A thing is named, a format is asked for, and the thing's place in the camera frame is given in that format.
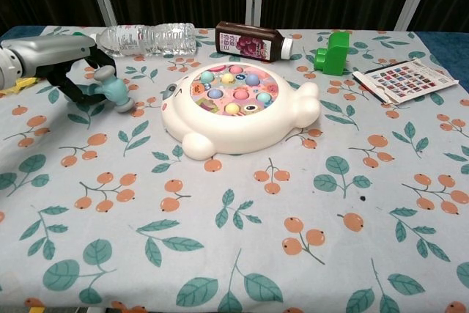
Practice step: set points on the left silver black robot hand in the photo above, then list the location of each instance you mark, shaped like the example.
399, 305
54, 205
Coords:
55, 54

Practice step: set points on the teal and grey toy hammer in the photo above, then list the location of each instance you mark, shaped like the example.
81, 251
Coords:
118, 90

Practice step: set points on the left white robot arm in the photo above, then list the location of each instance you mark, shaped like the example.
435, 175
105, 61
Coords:
9, 69

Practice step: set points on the white whack-a-mole toy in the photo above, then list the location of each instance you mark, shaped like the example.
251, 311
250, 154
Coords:
238, 135

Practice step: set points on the yellow feather shuttlecock toy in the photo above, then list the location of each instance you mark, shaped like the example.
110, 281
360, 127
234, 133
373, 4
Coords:
18, 85

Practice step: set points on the clear plastic water bottle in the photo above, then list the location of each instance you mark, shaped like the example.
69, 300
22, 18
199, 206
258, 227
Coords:
154, 40

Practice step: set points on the brown grape juice bottle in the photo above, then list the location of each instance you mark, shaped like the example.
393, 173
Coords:
249, 43

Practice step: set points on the floral fruit print tablecloth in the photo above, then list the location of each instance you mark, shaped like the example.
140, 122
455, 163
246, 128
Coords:
234, 217

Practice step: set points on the green plastic toy block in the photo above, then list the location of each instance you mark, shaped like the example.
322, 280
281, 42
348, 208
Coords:
334, 54

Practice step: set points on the thin black pen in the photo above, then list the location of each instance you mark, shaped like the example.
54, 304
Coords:
388, 66

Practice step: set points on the printed picture grid card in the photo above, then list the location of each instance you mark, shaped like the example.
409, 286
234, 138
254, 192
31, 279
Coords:
406, 80

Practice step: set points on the blue table cover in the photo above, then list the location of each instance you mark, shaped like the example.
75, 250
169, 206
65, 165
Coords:
450, 49

